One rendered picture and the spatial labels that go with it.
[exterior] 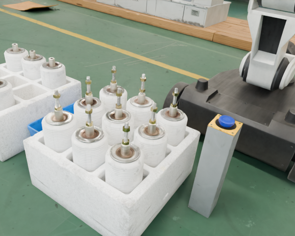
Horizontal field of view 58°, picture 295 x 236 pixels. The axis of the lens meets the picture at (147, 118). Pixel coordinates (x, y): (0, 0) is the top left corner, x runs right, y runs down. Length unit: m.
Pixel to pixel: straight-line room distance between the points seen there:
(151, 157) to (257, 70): 0.63
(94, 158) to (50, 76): 0.50
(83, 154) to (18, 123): 0.39
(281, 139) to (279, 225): 0.27
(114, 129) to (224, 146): 0.30
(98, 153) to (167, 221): 0.30
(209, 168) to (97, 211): 0.32
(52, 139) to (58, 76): 0.39
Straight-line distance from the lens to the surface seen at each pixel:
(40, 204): 0.91
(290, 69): 1.21
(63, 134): 0.77
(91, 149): 0.69
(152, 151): 0.72
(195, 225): 0.86
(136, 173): 0.66
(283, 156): 1.04
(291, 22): 1.04
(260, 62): 1.15
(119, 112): 0.78
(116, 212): 0.68
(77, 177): 0.72
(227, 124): 0.69
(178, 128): 0.80
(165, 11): 2.93
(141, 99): 0.86
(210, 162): 0.75
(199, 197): 0.84
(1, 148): 1.05
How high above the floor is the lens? 0.68
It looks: 32 degrees down
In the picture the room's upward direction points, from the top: 6 degrees clockwise
